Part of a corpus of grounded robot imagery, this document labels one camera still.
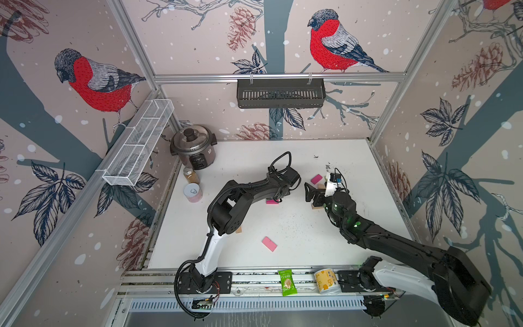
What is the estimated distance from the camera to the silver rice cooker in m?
0.97

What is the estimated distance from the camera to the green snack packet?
727 mm

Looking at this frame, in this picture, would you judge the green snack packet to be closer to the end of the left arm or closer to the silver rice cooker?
the end of the left arm

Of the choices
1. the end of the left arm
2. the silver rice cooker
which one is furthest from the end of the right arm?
the silver rice cooker

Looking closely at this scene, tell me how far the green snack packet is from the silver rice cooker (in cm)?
63

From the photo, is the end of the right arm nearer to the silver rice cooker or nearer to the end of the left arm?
the end of the left arm
